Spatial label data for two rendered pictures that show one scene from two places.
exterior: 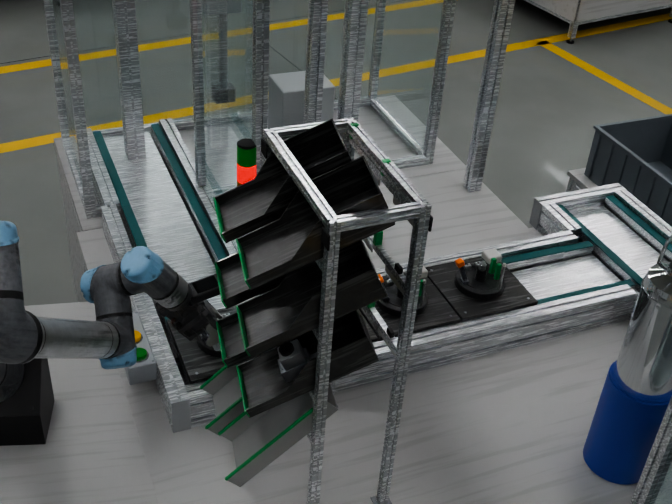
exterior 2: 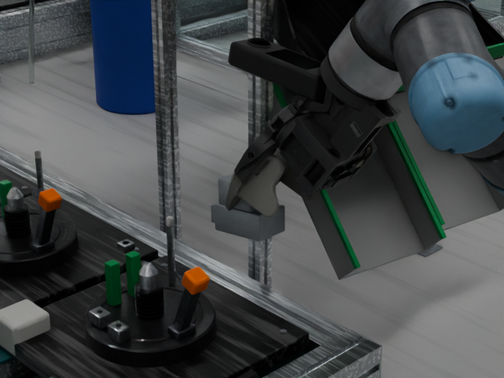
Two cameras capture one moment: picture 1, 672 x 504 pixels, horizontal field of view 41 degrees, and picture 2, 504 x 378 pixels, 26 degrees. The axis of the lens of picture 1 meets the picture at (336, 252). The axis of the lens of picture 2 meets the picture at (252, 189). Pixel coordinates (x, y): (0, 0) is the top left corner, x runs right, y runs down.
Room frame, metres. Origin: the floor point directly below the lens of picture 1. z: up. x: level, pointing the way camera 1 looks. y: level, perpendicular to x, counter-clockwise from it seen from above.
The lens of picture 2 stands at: (1.92, 1.24, 1.60)
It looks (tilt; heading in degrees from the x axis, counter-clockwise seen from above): 25 degrees down; 251
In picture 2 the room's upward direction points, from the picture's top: straight up
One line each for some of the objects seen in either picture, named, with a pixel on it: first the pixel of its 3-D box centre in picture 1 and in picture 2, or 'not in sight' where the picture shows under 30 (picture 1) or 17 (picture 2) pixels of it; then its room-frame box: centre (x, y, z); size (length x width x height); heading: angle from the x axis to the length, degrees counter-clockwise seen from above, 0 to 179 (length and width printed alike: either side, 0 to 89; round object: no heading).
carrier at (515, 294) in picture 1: (481, 272); not in sight; (2.02, -0.41, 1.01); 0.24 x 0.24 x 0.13; 25
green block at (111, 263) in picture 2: not in sight; (113, 283); (1.74, 0.23, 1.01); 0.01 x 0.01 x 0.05; 25
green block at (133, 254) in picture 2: not in sight; (133, 274); (1.71, 0.22, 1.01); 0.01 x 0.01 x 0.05; 25
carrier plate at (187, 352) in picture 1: (224, 341); (151, 337); (1.71, 0.27, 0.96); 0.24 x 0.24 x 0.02; 25
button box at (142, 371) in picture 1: (134, 346); not in sight; (1.69, 0.50, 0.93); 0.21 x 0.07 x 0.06; 25
